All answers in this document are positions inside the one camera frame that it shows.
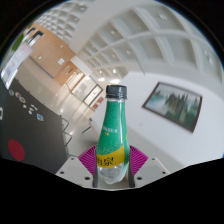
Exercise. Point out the flat round red coaster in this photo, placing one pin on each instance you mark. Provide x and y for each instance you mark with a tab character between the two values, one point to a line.
16	150

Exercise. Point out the white wall notice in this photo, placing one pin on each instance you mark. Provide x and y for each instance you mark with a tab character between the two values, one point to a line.
60	61

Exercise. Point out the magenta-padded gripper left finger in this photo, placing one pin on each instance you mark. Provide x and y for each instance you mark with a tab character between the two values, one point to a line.
73	170

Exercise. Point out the recessed ceiling lights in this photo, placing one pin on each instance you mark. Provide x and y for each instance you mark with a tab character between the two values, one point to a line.
162	16

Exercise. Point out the green plastic drink bottle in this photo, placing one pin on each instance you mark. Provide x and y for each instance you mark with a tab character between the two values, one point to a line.
111	133

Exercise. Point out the dark-framed landscape painting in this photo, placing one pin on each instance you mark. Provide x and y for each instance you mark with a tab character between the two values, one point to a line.
173	106

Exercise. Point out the small blue card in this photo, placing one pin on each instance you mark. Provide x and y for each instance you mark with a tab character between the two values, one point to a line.
40	117

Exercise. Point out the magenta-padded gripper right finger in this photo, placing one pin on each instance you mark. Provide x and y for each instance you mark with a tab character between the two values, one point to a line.
150	170

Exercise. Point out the small round badge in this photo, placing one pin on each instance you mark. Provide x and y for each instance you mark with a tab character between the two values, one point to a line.
22	99
11	92
17	94

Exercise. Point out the glass double door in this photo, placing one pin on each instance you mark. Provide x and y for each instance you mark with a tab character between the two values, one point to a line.
93	95

